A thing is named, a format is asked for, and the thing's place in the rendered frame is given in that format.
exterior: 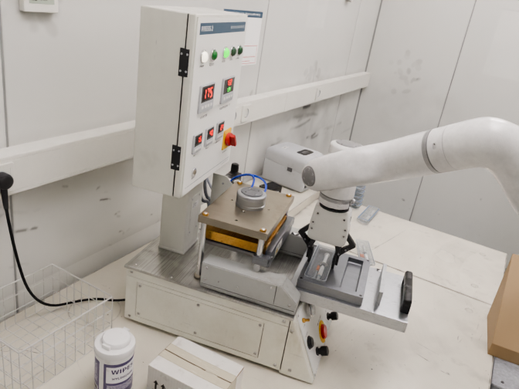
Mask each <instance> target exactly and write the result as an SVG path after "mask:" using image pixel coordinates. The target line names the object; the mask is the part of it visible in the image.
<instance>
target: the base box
mask: <svg viewBox="0 0 519 389"><path fill-rule="evenodd" d="M124 316H125V317H127V318H129V319H132V320H136V321H138V322H141V323H144V324H147V325H149V326H153V327H156V328H158V329H161V330H164V331H167V332H169V333H173V334H176V335H179V336H181V337H184V338H187V339H190V340H194V341H196V342H199V343H202V344H205V345H207V346H210V347H214V348H216V349H219V350H222V351H225V352H227V353H231V354H234V355H236V356H239V357H242V358H245V359H247V360H251V361H254V362H257V363H259V364H262V365H265V366H268V367H272V368H274V369H277V370H279V373H282V374H285V375H287V376H290V377H294V378H296V379H299V380H302V381H305V382H307V383H310V384H312V383H313V380H314V376H313V374H312V370H311V368H310V363H309V360H308V357H307V352H306V349H305V346H304V341H303V338H302V335H301V332H300V328H299V324H298V322H297V317H296V316H295V318H294V320H293V321H291V320H287V319H284V318H281V317H278V316H274V315H272V314H269V313H265V312H262V311H259V310H255V309H253V308H250V307H248V306H243V305H240V304H238V303H234V302H231V301H228V300H226V299H221V298H219V297H216V296H212V295H209V294H207V293H202V292H199V291H197V290H194V289H190V288H188V287H184V286H180V285H178V284H175V283H173V282H169V281H165V280H163V279H159V278H156V277H153V276H149V275H146V274H144V273H141V272H137V271H134V270H132V269H127V278H126V294H125V311H124Z"/></svg>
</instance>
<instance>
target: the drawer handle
mask: <svg viewBox="0 0 519 389"><path fill-rule="evenodd" d="M412 278H413V273H412V272H410V271H406V272H405V275H404V277H403V280H402V284H403V297H402V306H401V309H400V312H401V313H405V314H409V311H410V308H411V305H412Z"/></svg>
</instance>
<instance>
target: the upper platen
mask: <svg viewBox="0 0 519 389"><path fill-rule="evenodd" d="M286 220H287V216H286V215H284V216H283V218H282V219H281V221H280V223H279V224H278V225H277V227H276V228H275V229H274V231H273V233H272V234H271V236H270V237H269V238H268V239H267V241H265V242H264V247H263V254H264V255H265V253H266V250H267V248H268V246H269V245H270V243H271V242H272V241H273V239H274V237H275V236H276V234H277V232H278V231H279V230H280V228H281V227H282V225H283V223H284V222H285V221H286ZM205 243H207V244H210V245H214V246H218V247H220V248H223V249H228V250H231V251H234V252H238V253H241V254H244V255H248V256H252V257H253V255H254V254H255V252H256V249H257V244H258V239H257V238H253V237H249V236H247V235H242V234H239V233H236V232H231V231H228V230H225V229H222V228H217V227H215V226H211V225H208V227H207V233H206V240H205Z"/></svg>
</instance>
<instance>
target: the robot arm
mask: <svg viewBox="0 0 519 389"><path fill-rule="evenodd" d="M473 167H481V168H485V169H487V170H488V171H490V173H491V174H492V175H493V176H494V177H495V178H496V180H497V182H498V183H499V185H500V186H501V188H502V190H503V192H504V193H505V195H506V197H507V199H508V201H509V202H510V204H511V206H512V208H513V209H514V210H515V212H516V213H517V215H518V216H519V126H518V125H516V124H514V123H511V122H509V121H507V120H503V119H500V118H496V117H478V118H474V119H471V120H465V121H462V122H459V123H453V124H450V125H446V126H443V127H438V128H435V129H431V130H426V131H423V132H419V133H417V134H411V135H409V136H405V137H400V138H397V139H394V140H389V141H386V142H382V143H378V144H370V145H365V146H362V145H361V144H359V143H356V142H354V141H350V140H333V141H331V143H330V147H329V151H328V154H327V155H324V156H322V157H317V158H314V159H313V160H311V161H309V162H307V163H306V164H305V166H304V168H303V170H302V172H301V178H302V182H303V183H304V185H305V186H306V187H307V188H309V189H310V190H313V191H319V192H320V194H319V198H318V201H317V203H316V205H315V208H314V211H313V214H312V217H311V220H310V223H309V224H307V225H305V226H304V227H302V228H300V229H299V231H298V233H299V234H300V236H301V237H302V238H303V240H304V241H305V243H306V244H307V247H308V249H307V255H306V257H308V260H307V261H308V262H310V260H311V258H312V256H313V252H314V243H315V242H316V241H319V242H324V243H327V244H330V245H334V246H335V251H336V252H335V253H334V257H333V260H332V264H331V268H332V269H334V265H336V266H337V265H338V260H339V257H340V256H341V255H342V254H344V253H346V252H347V251H349V250H352V249H354V248H355V247H356V244H355V242H354V240H353V238H352V237H351V236H350V234H349V230H350V226H351V216H352V209H351V208H350V207H349V206H350V205H351V204H354V202H355V199H354V193H355V190H356V186H361V185H367V184H375V183H381V182H386V181H395V180H401V179H406V178H417V177H422V176H426V175H431V174H440V173H445V172H450V171H458V170H463V169H467V168H473ZM306 231H308V232H307V234H306ZM346 241H347V242H348V244H349V245H346V246H344V245H345V243H346ZM342 246H344V247H342Z"/></svg>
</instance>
